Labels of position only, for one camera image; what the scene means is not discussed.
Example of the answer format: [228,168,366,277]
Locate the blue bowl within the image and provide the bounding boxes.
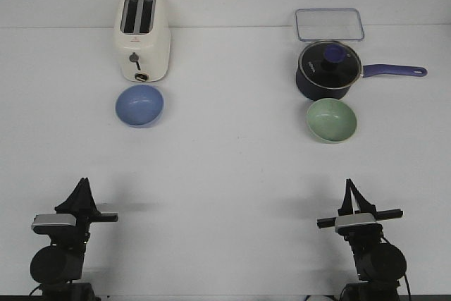
[115,85,165,128]

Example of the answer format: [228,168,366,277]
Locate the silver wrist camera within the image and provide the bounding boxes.
[31,214,77,234]
[334,213,376,234]

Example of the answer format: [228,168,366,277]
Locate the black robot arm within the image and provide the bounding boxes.
[30,178,118,300]
[316,178,407,300]

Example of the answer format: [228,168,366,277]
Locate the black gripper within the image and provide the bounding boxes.
[50,178,118,245]
[316,178,403,242]

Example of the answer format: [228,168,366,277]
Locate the green bowl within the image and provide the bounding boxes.
[306,98,358,144]

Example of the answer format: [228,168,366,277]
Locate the clear plastic container blue rim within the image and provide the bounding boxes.
[295,8,365,42]

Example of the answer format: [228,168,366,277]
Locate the white two-slot toaster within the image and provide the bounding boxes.
[113,0,171,82]

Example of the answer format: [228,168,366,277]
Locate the dark blue saucepan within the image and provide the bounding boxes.
[295,55,428,101]

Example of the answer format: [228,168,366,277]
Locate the glass pot lid blue knob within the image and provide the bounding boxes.
[299,40,362,89]

